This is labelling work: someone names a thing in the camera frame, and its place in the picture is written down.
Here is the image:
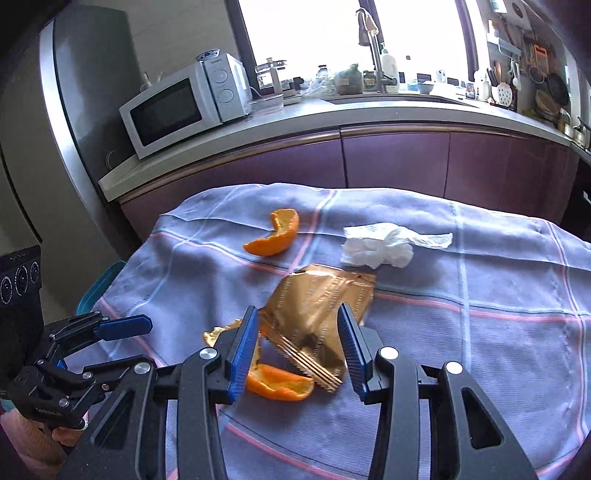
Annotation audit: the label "metal kitchen faucet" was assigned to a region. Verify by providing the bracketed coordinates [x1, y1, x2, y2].
[355, 8, 398, 93]

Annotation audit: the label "gold foil snack packet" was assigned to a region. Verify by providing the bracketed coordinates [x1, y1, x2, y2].
[259, 264, 377, 394]

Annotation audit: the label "wall utensil shelf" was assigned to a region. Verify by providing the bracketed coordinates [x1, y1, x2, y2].
[487, 37, 522, 54]

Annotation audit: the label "hanging dark frying pan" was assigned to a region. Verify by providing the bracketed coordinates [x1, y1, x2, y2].
[547, 73, 570, 104]

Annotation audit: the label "blue checkered table cloth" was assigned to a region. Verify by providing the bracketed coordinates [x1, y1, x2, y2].
[90, 183, 591, 480]

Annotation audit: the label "white microwave oven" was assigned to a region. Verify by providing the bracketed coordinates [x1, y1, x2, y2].
[119, 53, 248, 161]

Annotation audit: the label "glass coffee pot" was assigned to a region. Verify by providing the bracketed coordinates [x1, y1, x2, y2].
[255, 58, 287, 95]

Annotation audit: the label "glass food container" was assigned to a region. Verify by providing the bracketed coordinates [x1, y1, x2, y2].
[249, 95, 284, 114]

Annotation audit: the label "stack of bowls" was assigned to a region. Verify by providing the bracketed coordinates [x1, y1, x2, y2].
[536, 90, 560, 121]

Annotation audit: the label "purple base cabinets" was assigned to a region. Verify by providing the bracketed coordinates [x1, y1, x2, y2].
[117, 127, 580, 241]

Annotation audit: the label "small gold wrapper scrap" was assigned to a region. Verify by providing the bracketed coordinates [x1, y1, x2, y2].
[204, 320, 243, 348]

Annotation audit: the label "white kitchen countertop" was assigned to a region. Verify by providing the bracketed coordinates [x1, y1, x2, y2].
[98, 93, 579, 203]

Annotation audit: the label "dark framed window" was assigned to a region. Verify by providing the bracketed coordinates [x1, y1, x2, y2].
[238, 0, 476, 85]

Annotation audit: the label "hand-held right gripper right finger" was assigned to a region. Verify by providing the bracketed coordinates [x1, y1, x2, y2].
[336, 302, 539, 480]

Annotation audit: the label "crumpled white tissue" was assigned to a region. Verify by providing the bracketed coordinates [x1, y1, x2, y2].
[341, 222, 454, 269]

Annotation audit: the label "teal plastic waste bin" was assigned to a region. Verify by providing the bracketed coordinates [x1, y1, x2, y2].
[75, 261, 127, 315]

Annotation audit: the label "green bag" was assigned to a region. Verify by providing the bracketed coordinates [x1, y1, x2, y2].
[333, 64, 365, 92]

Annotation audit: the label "black appliance with round dials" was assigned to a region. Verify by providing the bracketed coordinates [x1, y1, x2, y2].
[0, 246, 44, 319]

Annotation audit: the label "person's left forearm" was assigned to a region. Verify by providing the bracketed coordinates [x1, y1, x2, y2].
[0, 408, 65, 468]

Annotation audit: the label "person's left hand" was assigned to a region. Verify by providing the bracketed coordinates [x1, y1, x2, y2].
[50, 425, 85, 449]

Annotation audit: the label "white soap bottle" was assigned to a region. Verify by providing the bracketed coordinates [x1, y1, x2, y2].
[381, 44, 400, 79]

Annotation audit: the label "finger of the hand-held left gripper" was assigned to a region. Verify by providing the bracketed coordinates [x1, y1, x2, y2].
[49, 312, 105, 342]
[59, 315, 153, 359]

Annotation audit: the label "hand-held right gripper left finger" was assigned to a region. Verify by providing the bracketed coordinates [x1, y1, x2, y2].
[69, 305, 262, 480]

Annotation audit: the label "orange peel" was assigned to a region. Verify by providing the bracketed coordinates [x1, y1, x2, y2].
[246, 337, 315, 401]
[244, 209, 300, 257]

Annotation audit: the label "grey refrigerator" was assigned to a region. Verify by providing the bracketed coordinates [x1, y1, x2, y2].
[39, 4, 145, 259]

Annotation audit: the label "kitchen sink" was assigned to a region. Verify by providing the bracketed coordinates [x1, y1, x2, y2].
[330, 92, 481, 108]

